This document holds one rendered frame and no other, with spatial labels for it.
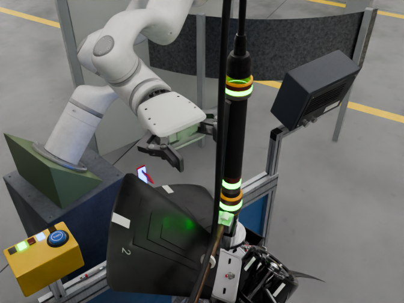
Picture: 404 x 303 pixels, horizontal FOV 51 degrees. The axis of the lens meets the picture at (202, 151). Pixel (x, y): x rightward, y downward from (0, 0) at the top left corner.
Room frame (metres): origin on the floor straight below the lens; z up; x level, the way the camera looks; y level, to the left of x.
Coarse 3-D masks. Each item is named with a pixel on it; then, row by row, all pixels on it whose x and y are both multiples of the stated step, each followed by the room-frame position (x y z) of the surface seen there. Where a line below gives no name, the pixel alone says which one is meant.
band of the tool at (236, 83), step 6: (228, 78) 0.56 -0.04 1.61; (246, 78) 0.56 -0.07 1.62; (252, 78) 0.54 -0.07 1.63; (228, 84) 0.53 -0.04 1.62; (234, 84) 0.53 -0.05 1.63; (240, 84) 0.53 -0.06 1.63; (246, 84) 0.53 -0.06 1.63; (246, 90) 0.53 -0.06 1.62; (234, 96) 0.52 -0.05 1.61; (240, 96) 0.52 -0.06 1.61
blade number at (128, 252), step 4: (120, 244) 0.41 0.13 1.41; (120, 248) 0.40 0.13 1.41; (124, 248) 0.41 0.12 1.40; (128, 248) 0.41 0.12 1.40; (132, 248) 0.41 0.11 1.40; (120, 252) 0.40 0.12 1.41; (124, 252) 0.40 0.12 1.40; (128, 252) 0.40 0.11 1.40; (132, 252) 0.41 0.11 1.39; (124, 256) 0.39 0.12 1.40; (128, 256) 0.40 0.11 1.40; (132, 256) 0.40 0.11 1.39
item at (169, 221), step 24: (120, 192) 0.50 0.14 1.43; (144, 192) 0.53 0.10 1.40; (144, 216) 0.48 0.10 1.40; (168, 216) 0.50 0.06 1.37; (120, 240) 0.42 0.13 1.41; (144, 240) 0.44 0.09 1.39; (168, 240) 0.46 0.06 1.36; (192, 240) 0.48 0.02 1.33; (120, 264) 0.38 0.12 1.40; (144, 264) 0.40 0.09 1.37; (168, 264) 0.42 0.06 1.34; (192, 264) 0.44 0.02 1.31; (216, 264) 0.46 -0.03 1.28; (120, 288) 0.35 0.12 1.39; (144, 288) 0.37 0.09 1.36; (168, 288) 0.39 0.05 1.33; (192, 288) 0.41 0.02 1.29
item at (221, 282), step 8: (224, 256) 0.49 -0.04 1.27; (232, 256) 0.49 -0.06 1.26; (224, 264) 0.47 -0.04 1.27; (232, 264) 0.48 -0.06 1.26; (240, 264) 0.49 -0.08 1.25; (216, 272) 0.45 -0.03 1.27; (224, 272) 0.46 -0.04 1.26; (232, 272) 0.47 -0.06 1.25; (216, 280) 0.44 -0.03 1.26; (224, 280) 0.45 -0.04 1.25; (232, 280) 0.45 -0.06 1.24; (216, 288) 0.43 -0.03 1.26; (232, 288) 0.44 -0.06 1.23; (216, 296) 0.42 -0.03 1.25; (224, 296) 0.42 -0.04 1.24; (232, 296) 0.43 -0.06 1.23
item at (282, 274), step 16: (256, 256) 0.49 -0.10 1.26; (272, 256) 0.54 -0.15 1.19; (240, 272) 0.48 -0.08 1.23; (256, 272) 0.46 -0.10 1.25; (272, 272) 0.46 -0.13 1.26; (288, 272) 0.51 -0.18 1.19; (240, 288) 0.45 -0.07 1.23; (256, 288) 0.44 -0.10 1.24; (272, 288) 0.44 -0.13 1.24; (288, 288) 0.44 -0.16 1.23
